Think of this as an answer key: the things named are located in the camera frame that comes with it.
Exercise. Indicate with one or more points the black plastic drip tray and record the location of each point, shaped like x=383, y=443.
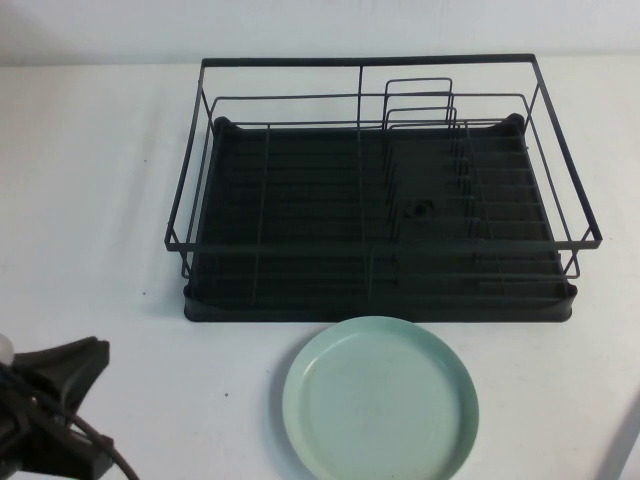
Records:
x=300, y=310

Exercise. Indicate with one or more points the mint green round plate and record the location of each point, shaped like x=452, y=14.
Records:
x=380, y=400

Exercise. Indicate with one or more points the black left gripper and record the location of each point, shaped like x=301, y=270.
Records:
x=25, y=440

